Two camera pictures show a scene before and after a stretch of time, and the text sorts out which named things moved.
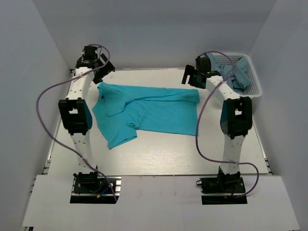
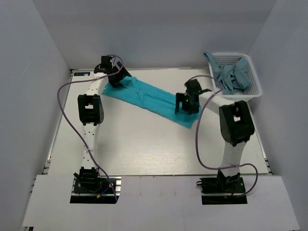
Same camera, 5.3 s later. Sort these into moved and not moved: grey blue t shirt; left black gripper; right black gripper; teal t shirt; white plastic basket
Moved: teal t shirt; left black gripper; right black gripper
Not moved: grey blue t shirt; white plastic basket
